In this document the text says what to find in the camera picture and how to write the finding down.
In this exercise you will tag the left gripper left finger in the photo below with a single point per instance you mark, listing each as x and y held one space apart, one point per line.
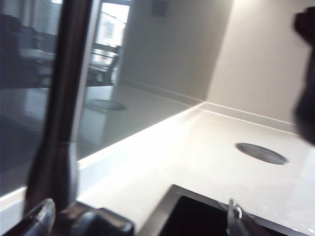
43 216

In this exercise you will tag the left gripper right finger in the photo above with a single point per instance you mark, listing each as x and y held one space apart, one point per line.
235 218

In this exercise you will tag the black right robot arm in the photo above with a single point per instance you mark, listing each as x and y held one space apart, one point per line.
307 73

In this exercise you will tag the black undermount sink basin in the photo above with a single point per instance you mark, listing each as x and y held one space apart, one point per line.
197 216

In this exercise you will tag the stainless steel gooseneck faucet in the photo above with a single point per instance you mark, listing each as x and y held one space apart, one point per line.
61 98

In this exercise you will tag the round grey countertop cover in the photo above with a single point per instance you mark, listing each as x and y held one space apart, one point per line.
262 153

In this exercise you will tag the white stone upstand ledge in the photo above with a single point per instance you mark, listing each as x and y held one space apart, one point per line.
137 134

